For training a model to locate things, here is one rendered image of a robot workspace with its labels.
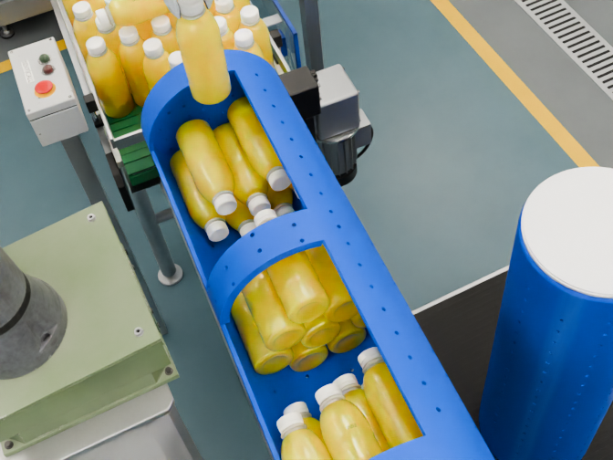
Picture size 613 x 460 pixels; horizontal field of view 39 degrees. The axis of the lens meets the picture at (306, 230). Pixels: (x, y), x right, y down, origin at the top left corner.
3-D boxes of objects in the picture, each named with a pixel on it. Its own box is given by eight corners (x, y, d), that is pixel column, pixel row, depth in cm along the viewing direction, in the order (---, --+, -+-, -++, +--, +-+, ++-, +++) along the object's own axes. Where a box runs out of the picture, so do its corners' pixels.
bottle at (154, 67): (150, 110, 194) (129, 49, 179) (175, 94, 196) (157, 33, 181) (169, 127, 190) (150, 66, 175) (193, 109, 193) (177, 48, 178)
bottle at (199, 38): (227, 73, 150) (209, -13, 135) (235, 100, 146) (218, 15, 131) (188, 82, 149) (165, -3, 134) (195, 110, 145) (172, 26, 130)
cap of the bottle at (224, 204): (230, 190, 150) (233, 197, 149) (237, 202, 154) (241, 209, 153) (210, 200, 150) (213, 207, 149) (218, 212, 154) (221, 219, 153)
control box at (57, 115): (43, 147, 176) (25, 113, 168) (24, 85, 187) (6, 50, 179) (89, 131, 178) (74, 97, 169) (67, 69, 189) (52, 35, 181)
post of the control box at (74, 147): (155, 338, 263) (48, 117, 181) (151, 327, 265) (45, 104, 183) (168, 333, 264) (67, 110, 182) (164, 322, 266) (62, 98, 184)
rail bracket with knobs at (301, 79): (285, 131, 187) (280, 99, 178) (273, 109, 191) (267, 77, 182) (327, 116, 188) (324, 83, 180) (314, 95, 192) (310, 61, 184)
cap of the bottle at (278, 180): (281, 185, 154) (285, 193, 153) (264, 183, 152) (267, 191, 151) (292, 170, 152) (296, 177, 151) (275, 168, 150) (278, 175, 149)
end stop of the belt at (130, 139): (118, 150, 181) (114, 141, 178) (117, 148, 181) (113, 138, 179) (292, 88, 187) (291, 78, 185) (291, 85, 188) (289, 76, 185)
